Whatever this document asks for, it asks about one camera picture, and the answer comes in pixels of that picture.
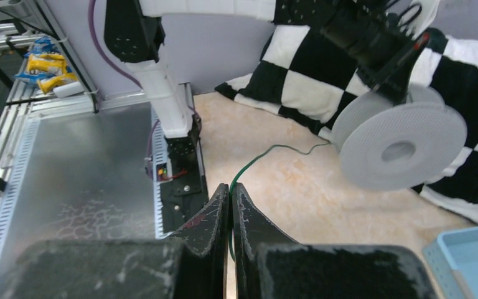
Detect black white checkered pillow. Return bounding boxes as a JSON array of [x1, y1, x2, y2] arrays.
[[216, 26, 478, 224]]

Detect thin black cable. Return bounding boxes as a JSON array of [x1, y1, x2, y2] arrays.
[[227, 141, 332, 263]]

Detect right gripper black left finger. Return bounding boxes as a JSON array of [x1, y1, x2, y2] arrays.
[[169, 183, 230, 298]]

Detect blue plastic bin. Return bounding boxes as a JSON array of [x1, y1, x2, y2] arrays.
[[423, 227, 478, 298]]

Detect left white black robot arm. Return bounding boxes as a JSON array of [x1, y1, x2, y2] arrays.
[[103, 1, 440, 140]]

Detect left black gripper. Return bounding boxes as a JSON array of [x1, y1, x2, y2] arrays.
[[357, 31, 431, 103]]

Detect yellow blue snack packets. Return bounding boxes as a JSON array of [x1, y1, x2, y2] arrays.
[[14, 36, 78, 94]]

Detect translucent white cable spool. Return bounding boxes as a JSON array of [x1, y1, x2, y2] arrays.
[[331, 83, 467, 191]]

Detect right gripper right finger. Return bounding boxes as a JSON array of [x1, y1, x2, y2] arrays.
[[231, 183, 297, 298]]

